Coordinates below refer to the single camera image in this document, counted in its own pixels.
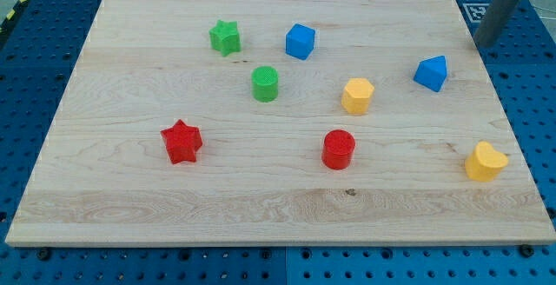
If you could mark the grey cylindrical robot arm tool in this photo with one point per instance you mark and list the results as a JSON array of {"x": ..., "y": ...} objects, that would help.
[{"x": 493, "y": 22}]

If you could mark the green cylinder block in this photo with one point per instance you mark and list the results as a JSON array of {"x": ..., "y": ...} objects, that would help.
[{"x": 264, "y": 81}]

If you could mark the red cylinder block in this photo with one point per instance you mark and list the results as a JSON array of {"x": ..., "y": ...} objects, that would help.
[{"x": 338, "y": 149}]

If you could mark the light wooden board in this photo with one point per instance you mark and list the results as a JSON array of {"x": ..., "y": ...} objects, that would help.
[{"x": 103, "y": 177}]

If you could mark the yellow hexagon block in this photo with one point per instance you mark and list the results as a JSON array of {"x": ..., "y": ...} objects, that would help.
[{"x": 356, "y": 96}]

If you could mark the blue cube block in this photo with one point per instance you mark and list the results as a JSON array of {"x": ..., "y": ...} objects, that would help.
[{"x": 300, "y": 41}]

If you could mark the red star block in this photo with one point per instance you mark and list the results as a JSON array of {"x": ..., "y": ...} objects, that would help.
[{"x": 182, "y": 142}]

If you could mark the green star block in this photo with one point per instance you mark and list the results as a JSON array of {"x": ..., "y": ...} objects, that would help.
[{"x": 225, "y": 37}]

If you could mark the yellow heart block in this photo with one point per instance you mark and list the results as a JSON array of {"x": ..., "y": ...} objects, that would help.
[{"x": 485, "y": 162}]

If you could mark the white fiducial marker tag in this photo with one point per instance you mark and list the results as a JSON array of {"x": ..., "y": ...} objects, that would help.
[{"x": 475, "y": 11}]

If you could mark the black bolt front left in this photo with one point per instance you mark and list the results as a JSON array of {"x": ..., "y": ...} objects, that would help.
[{"x": 44, "y": 254}]

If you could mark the black bolt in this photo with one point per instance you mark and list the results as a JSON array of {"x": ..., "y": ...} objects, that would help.
[
  {"x": 44, "y": 254},
  {"x": 526, "y": 250}
]

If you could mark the black bolt front right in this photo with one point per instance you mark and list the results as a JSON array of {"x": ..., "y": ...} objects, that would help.
[{"x": 526, "y": 250}]

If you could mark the black yellow hazard tape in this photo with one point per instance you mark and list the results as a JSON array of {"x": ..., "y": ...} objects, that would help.
[{"x": 10, "y": 18}]

